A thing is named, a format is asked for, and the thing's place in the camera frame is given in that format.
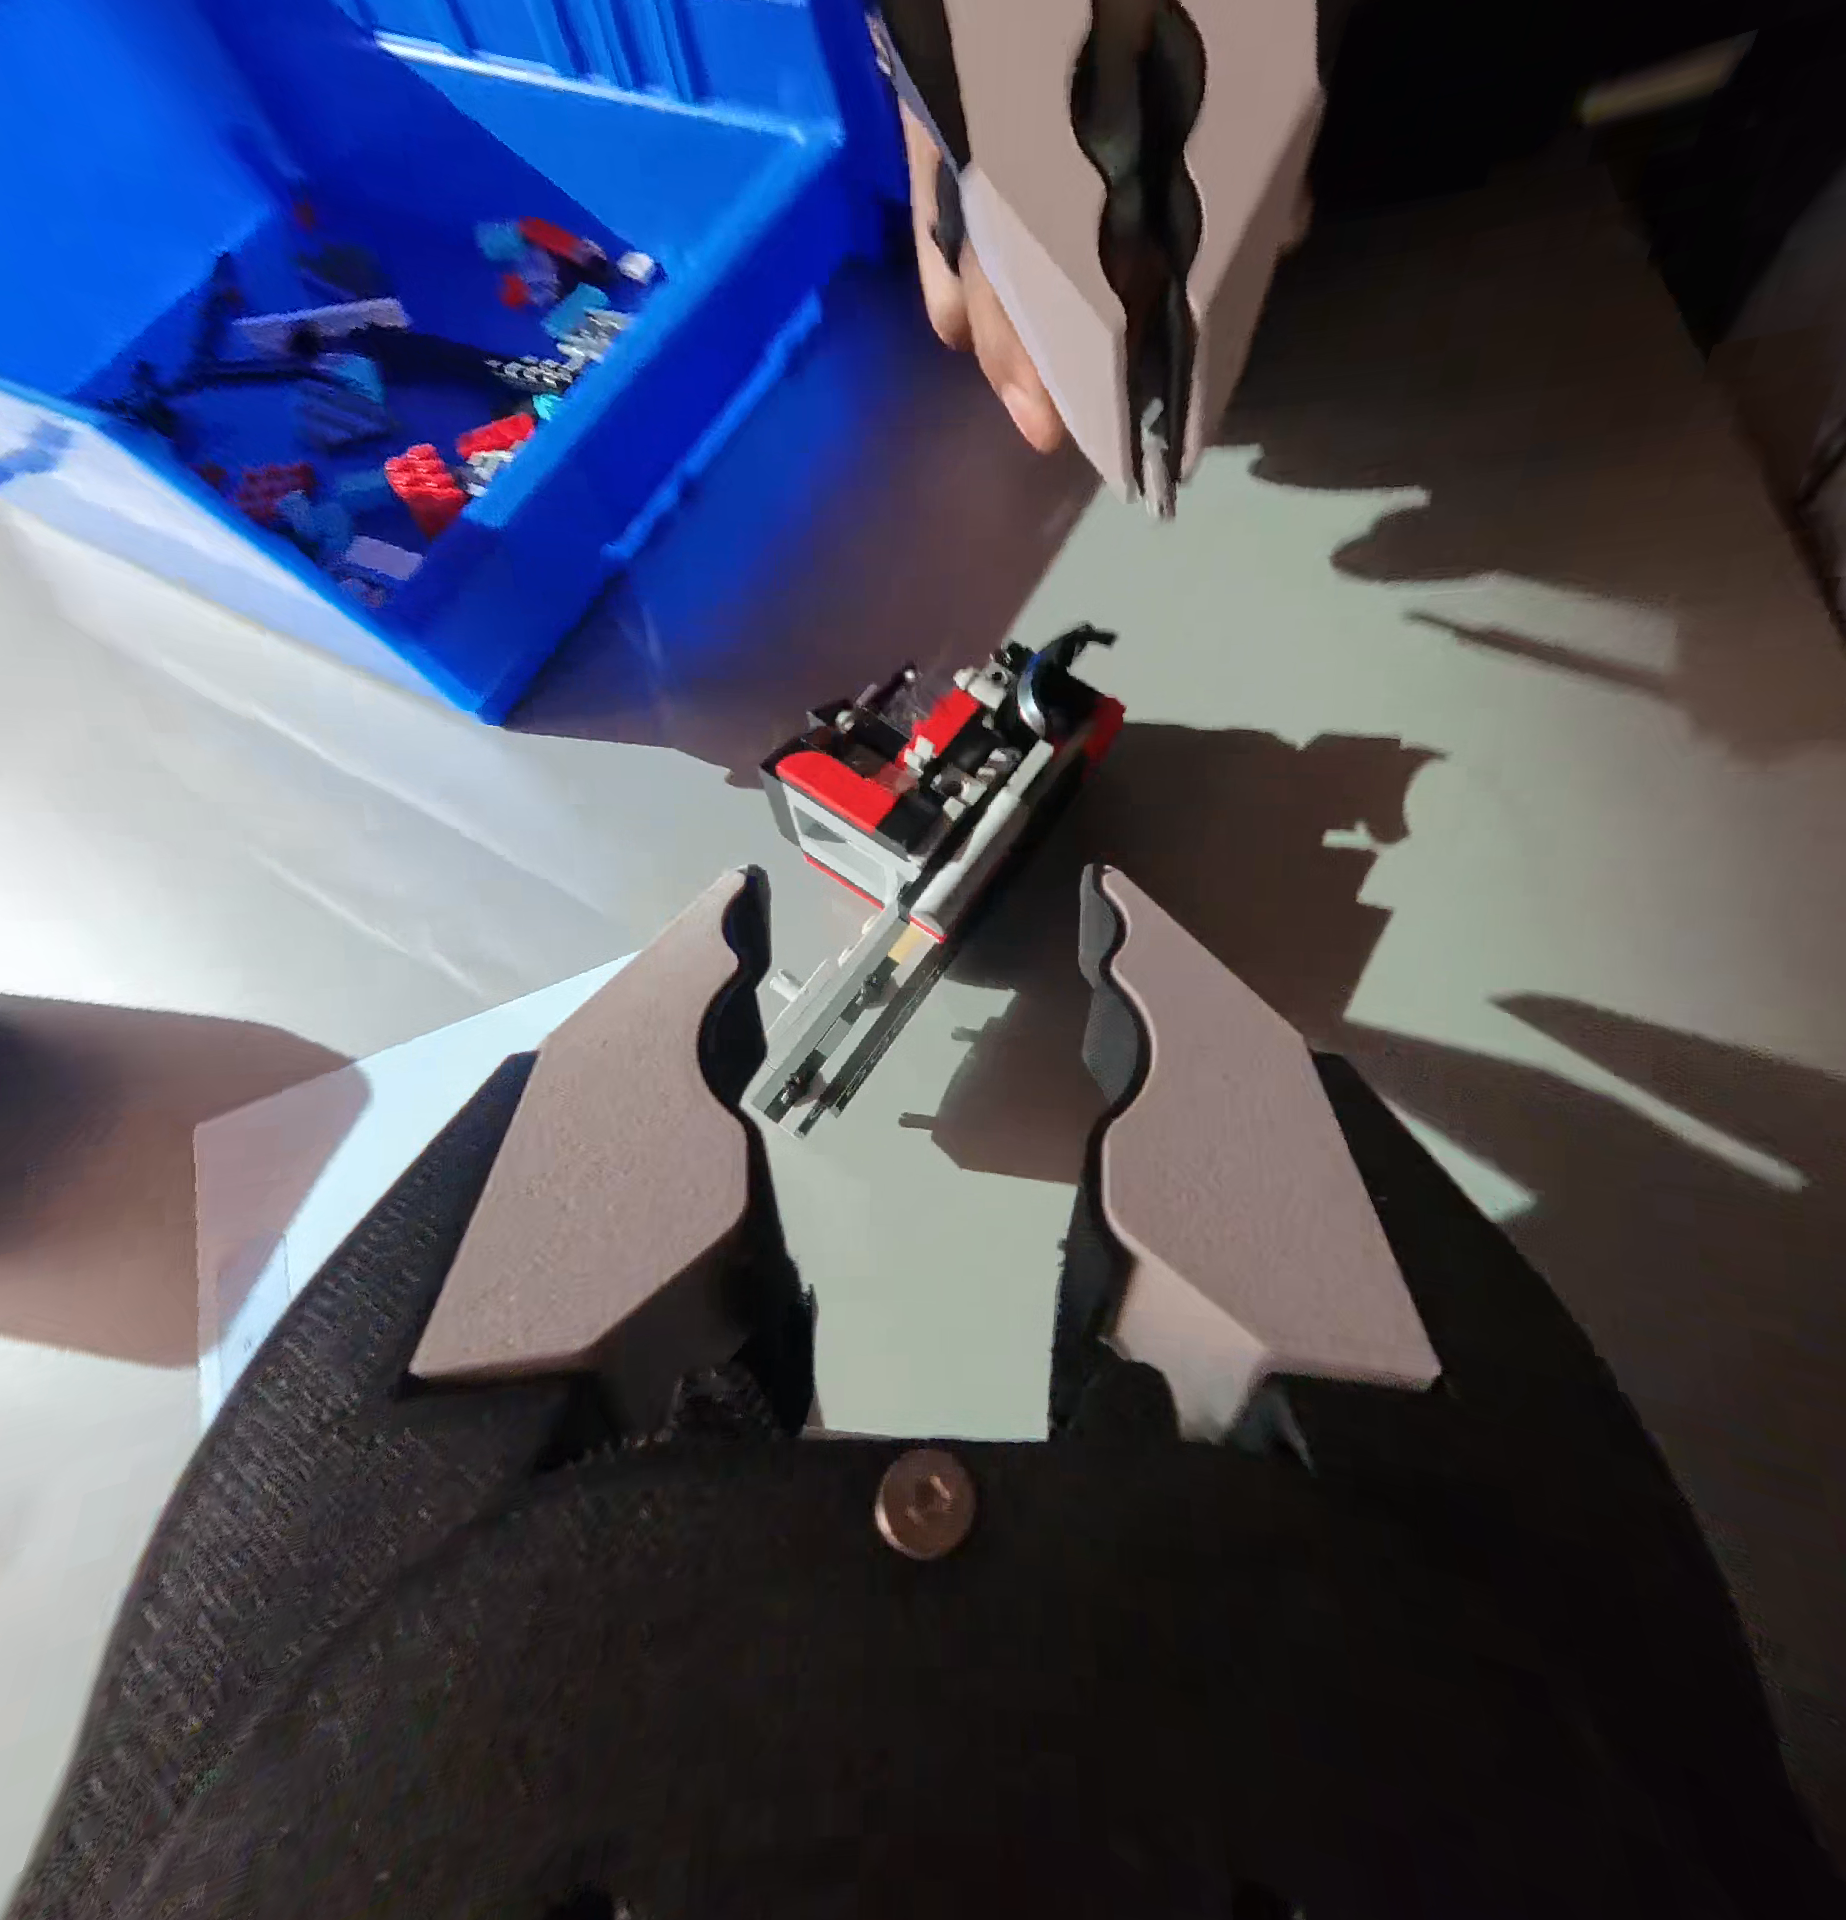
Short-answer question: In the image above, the light blue instruction booklet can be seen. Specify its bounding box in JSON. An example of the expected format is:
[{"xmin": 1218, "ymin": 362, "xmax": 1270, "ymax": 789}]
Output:
[{"xmin": 193, "ymin": 951, "xmax": 643, "ymax": 1429}]

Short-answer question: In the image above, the toy brick vehicle model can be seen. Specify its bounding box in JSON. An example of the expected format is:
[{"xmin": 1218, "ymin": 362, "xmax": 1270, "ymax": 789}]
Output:
[{"xmin": 740, "ymin": 622, "xmax": 1129, "ymax": 1137}]

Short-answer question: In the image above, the white desk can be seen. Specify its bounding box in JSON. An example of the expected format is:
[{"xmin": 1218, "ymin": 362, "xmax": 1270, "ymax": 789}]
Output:
[{"xmin": 0, "ymin": 135, "xmax": 1846, "ymax": 1878}]

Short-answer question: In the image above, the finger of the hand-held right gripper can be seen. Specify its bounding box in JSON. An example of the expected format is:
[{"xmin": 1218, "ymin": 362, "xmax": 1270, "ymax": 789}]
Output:
[
  {"xmin": 935, "ymin": 0, "xmax": 1153, "ymax": 510},
  {"xmin": 1162, "ymin": 0, "xmax": 1329, "ymax": 489}
]

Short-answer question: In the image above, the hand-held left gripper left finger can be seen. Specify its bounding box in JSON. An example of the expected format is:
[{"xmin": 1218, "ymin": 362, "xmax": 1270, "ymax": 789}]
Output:
[{"xmin": 407, "ymin": 864, "xmax": 783, "ymax": 1433}]

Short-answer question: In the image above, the person's right hand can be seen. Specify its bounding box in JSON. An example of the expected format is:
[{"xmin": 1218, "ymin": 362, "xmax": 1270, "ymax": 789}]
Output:
[{"xmin": 904, "ymin": 91, "xmax": 1079, "ymax": 457}]

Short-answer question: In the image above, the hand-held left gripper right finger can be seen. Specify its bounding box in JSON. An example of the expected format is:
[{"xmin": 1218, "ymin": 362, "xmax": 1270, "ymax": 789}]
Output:
[{"xmin": 1077, "ymin": 862, "xmax": 1448, "ymax": 1445}]

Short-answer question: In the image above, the person's right forearm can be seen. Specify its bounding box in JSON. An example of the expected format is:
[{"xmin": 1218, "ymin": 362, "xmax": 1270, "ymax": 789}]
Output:
[{"xmin": 1305, "ymin": 0, "xmax": 1765, "ymax": 213}]

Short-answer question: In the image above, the pile of loose toy bricks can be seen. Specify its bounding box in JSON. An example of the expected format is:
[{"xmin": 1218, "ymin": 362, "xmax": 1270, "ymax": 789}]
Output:
[{"xmin": 113, "ymin": 210, "xmax": 667, "ymax": 604}]

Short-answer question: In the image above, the blue plastic bin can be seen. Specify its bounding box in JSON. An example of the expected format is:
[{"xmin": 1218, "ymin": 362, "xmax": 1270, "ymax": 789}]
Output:
[{"xmin": 0, "ymin": 0, "xmax": 898, "ymax": 724}]

